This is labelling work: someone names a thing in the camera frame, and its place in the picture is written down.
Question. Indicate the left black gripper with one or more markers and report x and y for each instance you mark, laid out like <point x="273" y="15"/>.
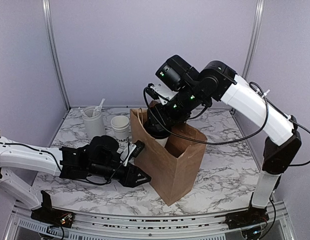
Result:
<point x="129" y="180"/>

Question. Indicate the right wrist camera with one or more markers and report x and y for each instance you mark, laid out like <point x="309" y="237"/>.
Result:
<point x="159" y="92"/>

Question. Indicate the left aluminium frame post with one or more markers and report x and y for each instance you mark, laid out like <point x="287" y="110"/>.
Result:
<point x="53" y="49"/>

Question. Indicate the brown cardboard box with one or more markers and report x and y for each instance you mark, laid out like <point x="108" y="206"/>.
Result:
<point x="173" y="167"/>

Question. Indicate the black cup lid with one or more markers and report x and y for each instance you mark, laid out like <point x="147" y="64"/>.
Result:
<point x="158" y="134"/>

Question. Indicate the aluminium frame post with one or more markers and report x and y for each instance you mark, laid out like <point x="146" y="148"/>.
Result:
<point x="53" y="49"/>
<point x="257" y="22"/>

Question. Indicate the white ribbed utensil container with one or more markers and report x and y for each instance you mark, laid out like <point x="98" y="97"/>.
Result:
<point x="93" y="121"/>

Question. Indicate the single white paper cup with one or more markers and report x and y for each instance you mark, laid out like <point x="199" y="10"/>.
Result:
<point x="162" y="141"/>

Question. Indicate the white plastic utensil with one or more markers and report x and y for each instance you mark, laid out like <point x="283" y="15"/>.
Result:
<point x="99" y="107"/>

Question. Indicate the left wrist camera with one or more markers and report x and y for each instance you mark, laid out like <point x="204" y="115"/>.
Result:
<point x="131" y="151"/>

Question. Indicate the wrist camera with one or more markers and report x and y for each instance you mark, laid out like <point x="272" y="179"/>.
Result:
<point x="159" y="92"/>
<point x="131" y="151"/>

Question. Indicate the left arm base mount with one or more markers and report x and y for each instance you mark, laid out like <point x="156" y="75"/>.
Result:
<point x="47" y="214"/>

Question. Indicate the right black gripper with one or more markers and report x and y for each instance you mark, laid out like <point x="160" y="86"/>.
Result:
<point x="161" y="119"/>

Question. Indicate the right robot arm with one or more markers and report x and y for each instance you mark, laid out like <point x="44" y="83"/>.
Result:
<point x="184" y="88"/>

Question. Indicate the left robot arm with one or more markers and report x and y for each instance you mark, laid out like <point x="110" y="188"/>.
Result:
<point x="97" y="163"/>

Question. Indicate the right aluminium frame post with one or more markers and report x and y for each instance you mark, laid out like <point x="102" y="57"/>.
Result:
<point x="257" y="22"/>

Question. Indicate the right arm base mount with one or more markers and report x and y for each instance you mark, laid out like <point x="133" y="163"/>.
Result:
<point x="245" y="218"/>

